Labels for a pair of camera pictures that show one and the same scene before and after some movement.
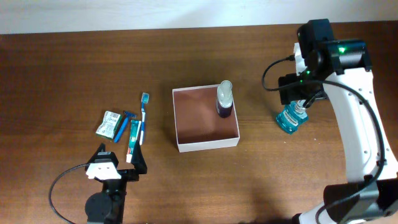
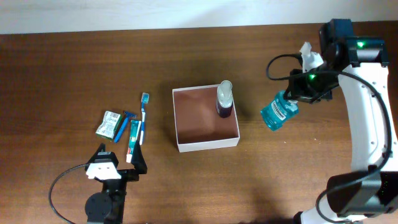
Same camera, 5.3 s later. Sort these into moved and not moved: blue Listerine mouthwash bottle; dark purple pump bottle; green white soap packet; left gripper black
Moved: blue Listerine mouthwash bottle
Not moved: left gripper black; dark purple pump bottle; green white soap packet
